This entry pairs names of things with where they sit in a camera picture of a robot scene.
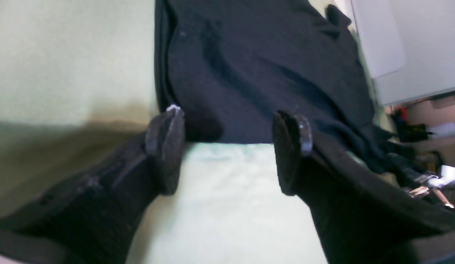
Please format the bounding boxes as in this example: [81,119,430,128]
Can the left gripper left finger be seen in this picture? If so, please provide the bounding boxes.
[0,105,185,264]

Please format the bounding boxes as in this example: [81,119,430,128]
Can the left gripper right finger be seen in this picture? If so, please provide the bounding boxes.
[272,111,455,264]

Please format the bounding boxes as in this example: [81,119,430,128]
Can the dark navy T-shirt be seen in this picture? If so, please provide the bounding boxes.
[154,0,416,174]

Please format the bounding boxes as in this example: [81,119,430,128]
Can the light green table cloth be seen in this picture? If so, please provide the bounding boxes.
[0,0,329,264]

